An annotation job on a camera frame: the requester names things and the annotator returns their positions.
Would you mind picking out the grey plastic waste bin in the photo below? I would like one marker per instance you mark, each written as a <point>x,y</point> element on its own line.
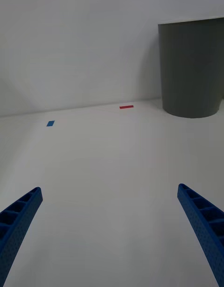
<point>191,70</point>

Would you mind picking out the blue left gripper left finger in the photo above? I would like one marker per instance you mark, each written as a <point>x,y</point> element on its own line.
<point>16,228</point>

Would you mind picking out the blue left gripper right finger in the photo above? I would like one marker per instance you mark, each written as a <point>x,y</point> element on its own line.
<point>207,228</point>

